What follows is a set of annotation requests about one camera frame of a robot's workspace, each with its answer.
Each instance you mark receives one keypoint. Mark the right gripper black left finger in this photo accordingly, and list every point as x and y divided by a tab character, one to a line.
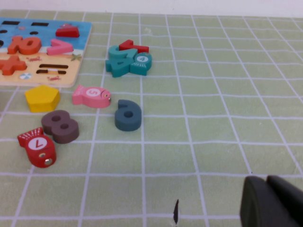
260	208

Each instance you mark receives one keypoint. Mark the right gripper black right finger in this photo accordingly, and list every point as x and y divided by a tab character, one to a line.
291	198

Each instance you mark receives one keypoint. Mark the yellow pentagon piece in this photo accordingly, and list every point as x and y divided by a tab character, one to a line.
42	98

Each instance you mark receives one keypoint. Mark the wooden number puzzle board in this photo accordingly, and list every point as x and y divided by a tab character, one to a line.
80	33

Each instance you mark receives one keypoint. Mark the green grid table mat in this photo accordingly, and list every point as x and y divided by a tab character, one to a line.
213	106

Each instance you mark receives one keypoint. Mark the dark blue number nine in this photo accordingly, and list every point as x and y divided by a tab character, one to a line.
127	124

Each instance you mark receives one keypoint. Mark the teal fish number four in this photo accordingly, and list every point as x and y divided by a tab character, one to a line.
140	65

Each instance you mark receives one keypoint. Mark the pink fish number five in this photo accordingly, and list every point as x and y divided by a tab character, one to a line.
91	97

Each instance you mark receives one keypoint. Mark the teal number two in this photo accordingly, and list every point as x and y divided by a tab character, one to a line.
116	52

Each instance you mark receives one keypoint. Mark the brown number eight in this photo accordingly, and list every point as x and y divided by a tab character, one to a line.
59	132

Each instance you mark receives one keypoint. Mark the red fish number seven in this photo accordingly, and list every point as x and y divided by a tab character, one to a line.
38	151

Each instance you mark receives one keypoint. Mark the pink greater-than sign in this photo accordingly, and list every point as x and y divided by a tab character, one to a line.
59	48

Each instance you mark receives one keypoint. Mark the red wooden block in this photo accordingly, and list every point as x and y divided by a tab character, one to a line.
67	32

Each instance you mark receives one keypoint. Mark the orange plus sign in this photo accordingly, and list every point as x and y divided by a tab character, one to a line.
10	65

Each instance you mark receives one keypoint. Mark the orange number ten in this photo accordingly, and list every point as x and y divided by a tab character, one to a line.
23	45

